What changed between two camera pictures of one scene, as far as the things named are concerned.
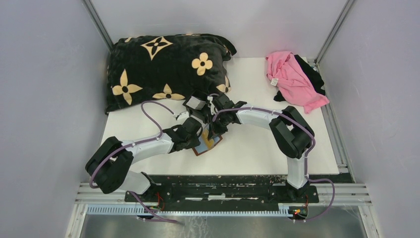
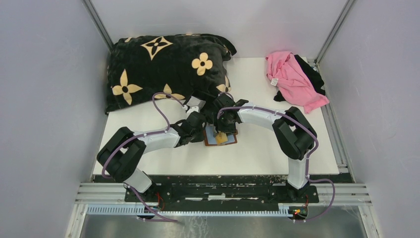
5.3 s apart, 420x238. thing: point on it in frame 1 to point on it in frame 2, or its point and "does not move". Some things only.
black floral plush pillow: [150, 68] does not move
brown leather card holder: [206, 144] to [210, 140]
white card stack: [195, 103] does not move
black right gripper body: [219, 126] does not move
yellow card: [209, 142] to [221, 137]
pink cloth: [294, 83] does not move
